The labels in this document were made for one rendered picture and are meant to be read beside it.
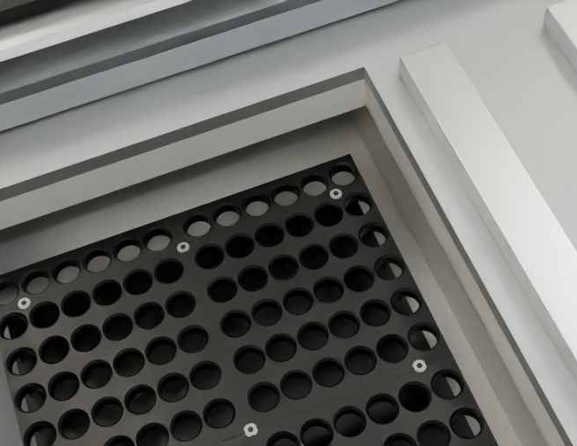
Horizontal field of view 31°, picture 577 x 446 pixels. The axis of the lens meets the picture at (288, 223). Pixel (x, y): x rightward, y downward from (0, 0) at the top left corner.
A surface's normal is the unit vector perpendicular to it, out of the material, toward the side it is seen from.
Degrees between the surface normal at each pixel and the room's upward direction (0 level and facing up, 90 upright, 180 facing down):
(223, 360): 0
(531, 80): 0
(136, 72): 90
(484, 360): 90
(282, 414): 0
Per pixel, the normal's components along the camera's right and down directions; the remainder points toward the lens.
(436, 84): -0.07, -0.54
